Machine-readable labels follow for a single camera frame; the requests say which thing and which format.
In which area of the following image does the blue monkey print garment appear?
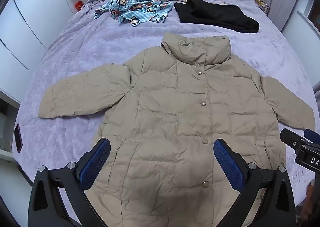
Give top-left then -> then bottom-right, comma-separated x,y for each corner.
94,0 -> 174,27

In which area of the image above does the black garment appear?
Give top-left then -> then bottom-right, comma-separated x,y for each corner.
174,0 -> 260,34

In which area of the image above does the nightstand clutter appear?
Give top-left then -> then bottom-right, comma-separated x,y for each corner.
254,0 -> 271,13

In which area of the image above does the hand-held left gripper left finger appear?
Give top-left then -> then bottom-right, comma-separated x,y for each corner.
28,137 -> 111,227

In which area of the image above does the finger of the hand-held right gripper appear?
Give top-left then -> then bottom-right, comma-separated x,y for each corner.
303,128 -> 320,143
280,129 -> 307,148

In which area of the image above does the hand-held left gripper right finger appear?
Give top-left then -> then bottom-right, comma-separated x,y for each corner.
213,138 -> 297,227

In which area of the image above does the beige puffer jacket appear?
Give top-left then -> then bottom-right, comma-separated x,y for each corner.
37,33 -> 315,227

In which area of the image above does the dark phone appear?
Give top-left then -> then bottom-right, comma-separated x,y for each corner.
14,124 -> 23,153

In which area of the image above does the purple fleece blanket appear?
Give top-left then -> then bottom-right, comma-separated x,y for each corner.
11,0 -> 317,227

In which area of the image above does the light purple curtain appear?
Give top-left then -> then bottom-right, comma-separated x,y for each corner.
269,0 -> 304,32

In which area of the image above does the white wardrobe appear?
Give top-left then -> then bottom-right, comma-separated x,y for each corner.
0,0 -> 73,102

